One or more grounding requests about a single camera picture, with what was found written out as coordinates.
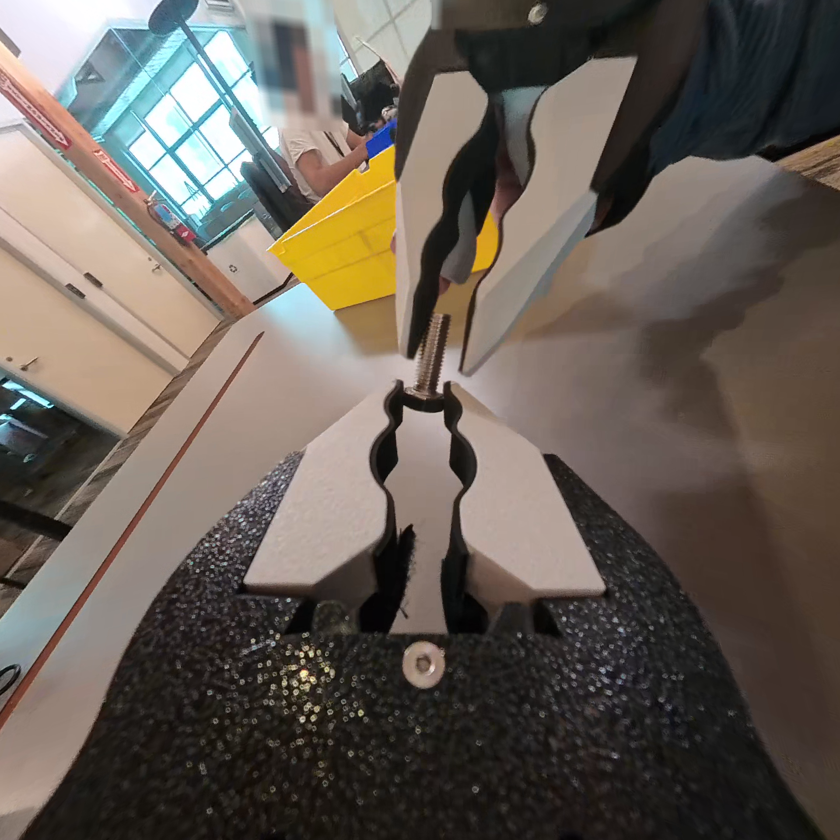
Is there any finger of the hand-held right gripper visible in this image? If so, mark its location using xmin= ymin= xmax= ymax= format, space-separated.
xmin=458 ymin=56 xmax=640 ymax=378
xmin=394 ymin=70 xmax=493 ymax=360

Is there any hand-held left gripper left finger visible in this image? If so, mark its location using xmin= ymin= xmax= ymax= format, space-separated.
xmin=243 ymin=378 xmax=404 ymax=602

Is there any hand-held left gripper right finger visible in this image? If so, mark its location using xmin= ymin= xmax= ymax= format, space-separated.
xmin=444 ymin=379 xmax=607 ymax=605

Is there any steel bolt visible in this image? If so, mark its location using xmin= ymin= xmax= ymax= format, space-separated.
xmin=403 ymin=312 xmax=455 ymax=413

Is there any person's right forearm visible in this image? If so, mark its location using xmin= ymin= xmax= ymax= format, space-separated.
xmin=646 ymin=0 xmax=840 ymax=173

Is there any person's right hand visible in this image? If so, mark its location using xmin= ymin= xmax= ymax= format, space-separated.
xmin=491 ymin=147 xmax=527 ymax=227

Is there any blue plastic bin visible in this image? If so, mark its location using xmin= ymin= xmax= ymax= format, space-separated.
xmin=364 ymin=118 xmax=399 ymax=160

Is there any yellow plastic bin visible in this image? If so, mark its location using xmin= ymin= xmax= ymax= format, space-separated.
xmin=266 ymin=143 xmax=501 ymax=312

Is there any black office chair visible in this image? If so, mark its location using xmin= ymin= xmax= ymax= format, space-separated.
xmin=238 ymin=157 xmax=315 ymax=236

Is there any white recycling bin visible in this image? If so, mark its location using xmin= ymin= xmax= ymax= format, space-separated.
xmin=206 ymin=217 xmax=294 ymax=306

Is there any red fire extinguisher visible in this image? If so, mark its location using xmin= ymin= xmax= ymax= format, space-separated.
xmin=148 ymin=197 xmax=199 ymax=246

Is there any large grid window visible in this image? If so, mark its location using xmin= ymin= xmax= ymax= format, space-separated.
xmin=62 ymin=23 xmax=290 ymax=221

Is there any red arrow sign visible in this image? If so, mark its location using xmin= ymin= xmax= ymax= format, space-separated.
xmin=0 ymin=68 xmax=74 ymax=150
xmin=92 ymin=148 xmax=143 ymax=196

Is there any black floor lamp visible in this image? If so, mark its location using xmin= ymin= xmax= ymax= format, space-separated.
xmin=147 ymin=0 xmax=280 ymax=168

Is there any wooden wall beam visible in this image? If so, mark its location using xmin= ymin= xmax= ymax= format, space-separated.
xmin=0 ymin=46 xmax=257 ymax=319

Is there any cream wall cabinet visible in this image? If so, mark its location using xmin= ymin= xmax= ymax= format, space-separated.
xmin=0 ymin=121 xmax=227 ymax=437

